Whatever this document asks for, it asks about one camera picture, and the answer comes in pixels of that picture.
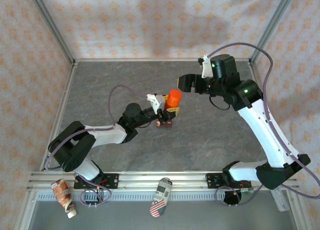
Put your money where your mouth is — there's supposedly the clear plastic packet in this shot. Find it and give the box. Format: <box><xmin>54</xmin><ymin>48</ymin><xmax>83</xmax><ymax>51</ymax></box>
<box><xmin>271</xmin><ymin>189</ymin><xmax>291</xmax><ymax>212</ymax></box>

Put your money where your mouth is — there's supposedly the slotted grey cable duct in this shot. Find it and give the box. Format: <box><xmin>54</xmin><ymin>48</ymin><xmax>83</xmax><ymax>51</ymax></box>
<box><xmin>36</xmin><ymin>192</ymin><xmax>227</xmax><ymax>201</ymax></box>

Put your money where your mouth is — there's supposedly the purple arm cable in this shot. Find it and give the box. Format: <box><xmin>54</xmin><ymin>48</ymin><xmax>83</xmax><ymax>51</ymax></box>
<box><xmin>206</xmin><ymin>42</ymin><xmax>320</xmax><ymax>207</ymax></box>
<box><xmin>45</xmin><ymin>85</ymin><xmax>149</xmax><ymax>207</ymax></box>

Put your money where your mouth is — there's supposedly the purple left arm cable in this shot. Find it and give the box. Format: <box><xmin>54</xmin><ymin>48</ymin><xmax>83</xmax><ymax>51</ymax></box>
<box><xmin>45</xmin><ymin>85</ymin><xmax>149</xmax><ymax>207</ymax></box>

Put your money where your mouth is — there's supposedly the short aluminium frame bar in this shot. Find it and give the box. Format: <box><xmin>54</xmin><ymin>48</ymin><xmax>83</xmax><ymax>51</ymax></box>
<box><xmin>74</xmin><ymin>58</ymin><xmax>252</xmax><ymax>63</ymax></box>

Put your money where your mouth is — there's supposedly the brown pill organizer box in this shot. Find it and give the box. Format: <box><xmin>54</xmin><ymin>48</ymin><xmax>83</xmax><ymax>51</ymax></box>
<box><xmin>155</xmin><ymin>119</ymin><xmax>174</xmax><ymax>129</ymax></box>

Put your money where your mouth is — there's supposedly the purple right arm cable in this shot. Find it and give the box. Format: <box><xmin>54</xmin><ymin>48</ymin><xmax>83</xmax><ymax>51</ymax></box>
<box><xmin>206</xmin><ymin>42</ymin><xmax>320</xmax><ymax>207</ymax></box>

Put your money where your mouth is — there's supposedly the black round cable port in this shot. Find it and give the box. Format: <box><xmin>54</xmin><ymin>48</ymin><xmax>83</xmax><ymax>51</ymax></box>
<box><xmin>223</xmin><ymin>191</ymin><xmax>243</xmax><ymax>206</ymax></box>

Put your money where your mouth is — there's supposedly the aluminium frame post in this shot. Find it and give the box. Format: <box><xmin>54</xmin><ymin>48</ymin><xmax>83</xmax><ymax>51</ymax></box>
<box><xmin>26</xmin><ymin>0</ymin><xmax>76</xmax><ymax>63</ymax></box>
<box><xmin>249</xmin><ymin>0</ymin><xmax>298</xmax><ymax>63</ymax></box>

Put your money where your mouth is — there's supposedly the flag print tube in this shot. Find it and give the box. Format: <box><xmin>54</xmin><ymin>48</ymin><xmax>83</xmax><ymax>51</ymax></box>
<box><xmin>149</xmin><ymin>177</ymin><xmax>174</xmax><ymax>218</ymax></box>

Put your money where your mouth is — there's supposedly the thin black right gripper cable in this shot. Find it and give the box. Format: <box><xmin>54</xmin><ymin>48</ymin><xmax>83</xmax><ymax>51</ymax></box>
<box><xmin>209</xmin><ymin>95</ymin><xmax>232</xmax><ymax>111</ymax></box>

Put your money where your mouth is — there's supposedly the aluminium side rail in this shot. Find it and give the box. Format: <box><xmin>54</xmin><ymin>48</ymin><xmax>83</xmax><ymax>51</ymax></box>
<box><xmin>13</xmin><ymin>61</ymin><xmax>78</xmax><ymax>230</ymax></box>
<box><xmin>248</xmin><ymin>61</ymin><xmax>313</xmax><ymax>230</ymax></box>

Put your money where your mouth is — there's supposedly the brown squeeze bottle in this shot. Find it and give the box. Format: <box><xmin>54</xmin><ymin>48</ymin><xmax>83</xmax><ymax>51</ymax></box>
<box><xmin>50</xmin><ymin>179</ymin><xmax>77</xmax><ymax>219</ymax></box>

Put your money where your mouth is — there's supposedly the wide aluminium mounting rail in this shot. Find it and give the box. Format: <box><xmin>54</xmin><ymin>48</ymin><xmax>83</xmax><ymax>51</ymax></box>
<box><xmin>26</xmin><ymin>171</ymin><xmax>300</xmax><ymax>192</ymax></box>

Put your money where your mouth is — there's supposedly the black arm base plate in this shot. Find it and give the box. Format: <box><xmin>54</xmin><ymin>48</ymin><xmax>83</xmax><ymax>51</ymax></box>
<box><xmin>73</xmin><ymin>173</ymin><xmax>120</xmax><ymax>190</ymax></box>
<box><xmin>206</xmin><ymin>173</ymin><xmax>252</xmax><ymax>190</ymax></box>

